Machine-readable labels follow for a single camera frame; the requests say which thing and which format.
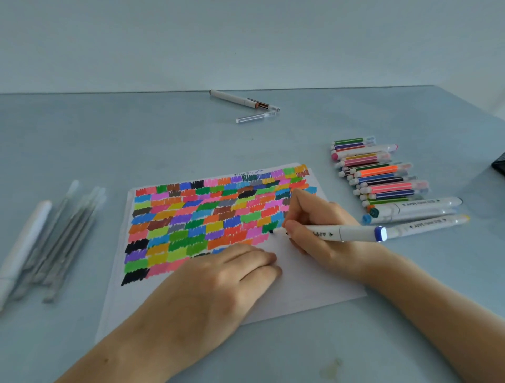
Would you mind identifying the white marker with teal end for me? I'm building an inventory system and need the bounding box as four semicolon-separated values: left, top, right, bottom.
369;197;463;219

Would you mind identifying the white marker with light-blue end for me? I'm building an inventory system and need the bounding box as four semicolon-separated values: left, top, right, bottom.
362;208;458;226

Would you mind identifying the bunch of clear grey pens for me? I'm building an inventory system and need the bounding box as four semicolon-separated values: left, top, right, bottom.
10;180;108;304

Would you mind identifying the clear pen cap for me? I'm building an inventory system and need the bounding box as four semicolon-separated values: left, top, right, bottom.
235;111;277;124

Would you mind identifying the thick white pen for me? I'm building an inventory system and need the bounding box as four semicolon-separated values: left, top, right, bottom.
0;200;53;313

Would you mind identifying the person's right forearm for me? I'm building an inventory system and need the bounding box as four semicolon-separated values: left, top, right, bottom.
363;253;505;383

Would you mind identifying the white paper with colour swatches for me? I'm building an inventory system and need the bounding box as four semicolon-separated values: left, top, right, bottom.
95;163;367;345

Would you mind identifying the person's left hand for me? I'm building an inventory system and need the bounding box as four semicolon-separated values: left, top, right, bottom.
132;243;283;365

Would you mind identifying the person's left forearm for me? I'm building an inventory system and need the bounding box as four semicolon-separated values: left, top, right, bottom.
55;310;190;383

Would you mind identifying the white marker with blue end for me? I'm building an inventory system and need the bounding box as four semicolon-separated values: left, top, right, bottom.
273;225;388;243

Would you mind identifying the clear pen with brown core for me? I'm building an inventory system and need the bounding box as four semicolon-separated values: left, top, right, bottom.
247;97;281;113

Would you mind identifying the person's right hand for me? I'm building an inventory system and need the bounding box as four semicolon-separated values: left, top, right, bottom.
282;189;392;285

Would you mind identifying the row of coloured striped markers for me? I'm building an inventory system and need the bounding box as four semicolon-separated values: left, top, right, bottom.
331;136;431;208

